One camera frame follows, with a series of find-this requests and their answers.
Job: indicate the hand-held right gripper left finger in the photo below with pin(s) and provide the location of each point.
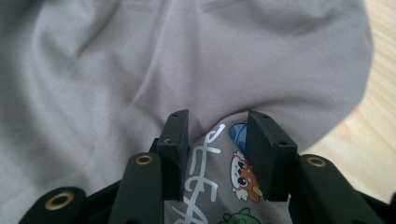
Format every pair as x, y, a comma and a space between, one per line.
174, 146

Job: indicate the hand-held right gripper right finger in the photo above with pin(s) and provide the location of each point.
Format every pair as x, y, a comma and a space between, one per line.
269, 161

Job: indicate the grey pants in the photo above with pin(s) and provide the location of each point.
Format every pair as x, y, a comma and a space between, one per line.
124, 62

